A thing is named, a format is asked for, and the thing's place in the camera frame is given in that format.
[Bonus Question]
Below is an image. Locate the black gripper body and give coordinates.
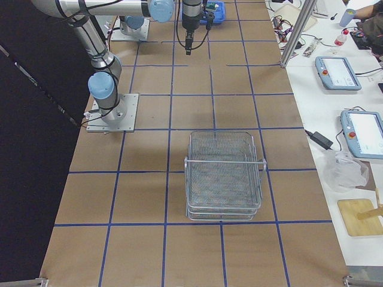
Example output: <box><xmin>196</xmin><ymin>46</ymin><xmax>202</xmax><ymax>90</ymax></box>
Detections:
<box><xmin>185</xmin><ymin>30</ymin><xmax>194</xmax><ymax>51</ymax></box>

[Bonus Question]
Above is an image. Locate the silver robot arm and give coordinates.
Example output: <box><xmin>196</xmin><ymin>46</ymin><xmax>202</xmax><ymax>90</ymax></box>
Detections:
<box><xmin>33</xmin><ymin>1</ymin><xmax>177</xmax><ymax>132</ymax></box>
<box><xmin>119</xmin><ymin>16</ymin><xmax>150</xmax><ymax>38</ymax></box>

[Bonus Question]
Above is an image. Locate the green terminal block module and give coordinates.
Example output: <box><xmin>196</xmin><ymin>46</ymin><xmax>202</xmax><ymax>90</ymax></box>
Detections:
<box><xmin>206</xmin><ymin>2</ymin><xmax>219</xmax><ymax>12</ymax></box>

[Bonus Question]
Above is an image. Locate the blue plastic tray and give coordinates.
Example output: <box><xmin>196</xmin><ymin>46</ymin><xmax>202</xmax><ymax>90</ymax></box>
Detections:
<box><xmin>208</xmin><ymin>1</ymin><xmax>226</xmax><ymax>25</ymax></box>

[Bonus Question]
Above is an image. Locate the beige tray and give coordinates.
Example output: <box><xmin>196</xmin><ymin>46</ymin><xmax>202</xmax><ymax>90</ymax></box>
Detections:
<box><xmin>275</xmin><ymin>4</ymin><xmax>318</xmax><ymax>32</ymax></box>

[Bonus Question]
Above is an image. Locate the red capped plastic bottle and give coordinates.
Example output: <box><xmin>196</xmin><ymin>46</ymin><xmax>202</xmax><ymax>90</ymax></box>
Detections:
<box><xmin>334</xmin><ymin>29</ymin><xmax>349</xmax><ymax>48</ymax></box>

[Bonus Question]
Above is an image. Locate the upper blue teach pendant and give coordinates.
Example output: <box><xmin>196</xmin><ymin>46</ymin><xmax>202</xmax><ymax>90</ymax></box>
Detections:
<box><xmin>315</xmin><ymin>56</ymin><xmax>362</xmax><ymax>91</ymax></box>

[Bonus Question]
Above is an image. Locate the blue teach pendant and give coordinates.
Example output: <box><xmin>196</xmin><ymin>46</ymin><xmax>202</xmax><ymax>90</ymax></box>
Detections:
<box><xmin>340</xmin><ymin>110</ymin><xmax>382</xmax><ymax>160</ymax></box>
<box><xmin>315</xmin><ymin>56</ymin><xmax>362</xmax><ymax>91</ymax></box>

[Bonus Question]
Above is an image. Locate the black power adapter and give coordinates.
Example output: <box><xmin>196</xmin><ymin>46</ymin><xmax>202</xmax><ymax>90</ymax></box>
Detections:
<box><xmin>309</xmin><ymin>132</ymin><xmax>333</xmax><ymax>150</ymax></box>

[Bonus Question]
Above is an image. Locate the blue cup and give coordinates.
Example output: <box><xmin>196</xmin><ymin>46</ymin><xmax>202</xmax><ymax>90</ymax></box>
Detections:
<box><xmin>339</xmin><ymin>9</ymin><xmax>356</xmax><ymax>28</ymax></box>

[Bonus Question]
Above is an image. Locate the lower blue teach pendant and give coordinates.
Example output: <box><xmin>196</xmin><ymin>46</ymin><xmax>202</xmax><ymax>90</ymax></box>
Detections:
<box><xmin>340</xmin><ymin>110</ymin><xmax>382</xmax><ymax>160</ymax></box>

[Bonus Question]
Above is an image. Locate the clear plastic bag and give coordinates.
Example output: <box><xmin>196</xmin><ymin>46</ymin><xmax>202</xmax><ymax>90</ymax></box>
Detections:
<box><xmin>320</xmin><ymin>151</ymin><xmax>369</xmax><ymax>192</ymax></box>

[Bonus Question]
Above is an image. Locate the wooden board stand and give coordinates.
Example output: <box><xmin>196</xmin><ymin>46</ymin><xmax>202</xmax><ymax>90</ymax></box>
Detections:
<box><xmin>337</xmin><ymin>188</ymin><xmax>382</xmax><ymax>237</ymax></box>

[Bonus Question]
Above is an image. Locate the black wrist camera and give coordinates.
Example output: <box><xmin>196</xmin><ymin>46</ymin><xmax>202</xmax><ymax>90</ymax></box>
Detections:
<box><xmin>206</xmin><ymin>11</ymin><xmax>215</xmax><ymax>31</ymax></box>

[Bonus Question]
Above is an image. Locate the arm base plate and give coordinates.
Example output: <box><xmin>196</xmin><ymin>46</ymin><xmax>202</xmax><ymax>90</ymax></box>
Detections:
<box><xmin>86</xmin><ymin>93</ymin><xmax>139</xmax><ymax>132</ymax></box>
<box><xmin>111</xmin><ymin>16</ymin><xmax>150</xmax><ymax>42</ymax></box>

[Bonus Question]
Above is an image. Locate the aluminium frame post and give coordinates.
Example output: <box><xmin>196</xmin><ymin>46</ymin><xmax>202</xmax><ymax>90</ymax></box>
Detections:
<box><xmin>280</xmin><ymin>0</ymin><xmax>317</xmax><ymax>68</ymax></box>

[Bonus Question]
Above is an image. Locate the wire mesh shelf basket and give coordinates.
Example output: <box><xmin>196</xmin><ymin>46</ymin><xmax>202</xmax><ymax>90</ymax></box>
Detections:
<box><xmin>184</xmin><ymin>131</ymin><xmax>267</xmax><ymax>221</ymax></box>

